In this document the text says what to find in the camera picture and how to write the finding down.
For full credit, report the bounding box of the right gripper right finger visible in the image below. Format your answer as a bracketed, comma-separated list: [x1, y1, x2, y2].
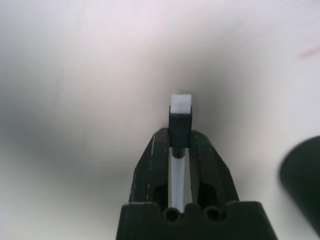
[186, 129, 241, 205]

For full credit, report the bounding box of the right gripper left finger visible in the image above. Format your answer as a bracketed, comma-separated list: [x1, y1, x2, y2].
[128, 127, 174, 209]

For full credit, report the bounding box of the white marker black cap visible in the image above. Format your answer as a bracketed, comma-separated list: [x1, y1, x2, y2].
[167, 93, 193, 213]

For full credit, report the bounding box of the black plastic cup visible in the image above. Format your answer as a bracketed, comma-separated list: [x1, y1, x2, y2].
[278, 136, 320, 227]

